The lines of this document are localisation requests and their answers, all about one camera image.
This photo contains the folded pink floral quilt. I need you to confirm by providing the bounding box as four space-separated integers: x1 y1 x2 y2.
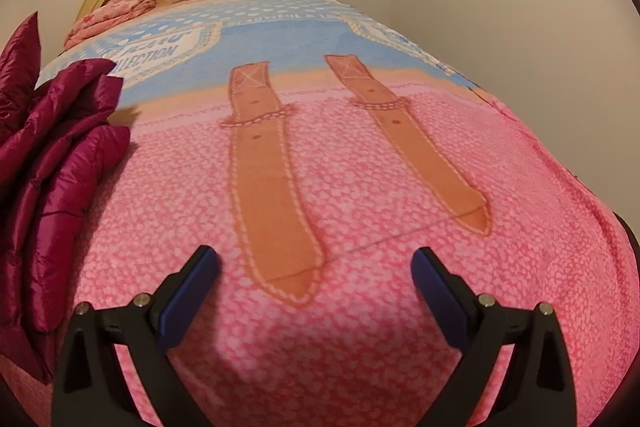
64 0 157 50

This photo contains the magenta puffer jacket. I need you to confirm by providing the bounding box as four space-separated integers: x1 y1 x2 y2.
0 12 132 383

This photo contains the pink and blue printed blanket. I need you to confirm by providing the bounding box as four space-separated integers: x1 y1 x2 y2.
0 0 640 427

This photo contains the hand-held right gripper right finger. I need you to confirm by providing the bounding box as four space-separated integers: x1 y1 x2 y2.
410 247 578 427

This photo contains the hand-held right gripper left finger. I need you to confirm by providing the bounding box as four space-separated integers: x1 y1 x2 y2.
50 245 221 427

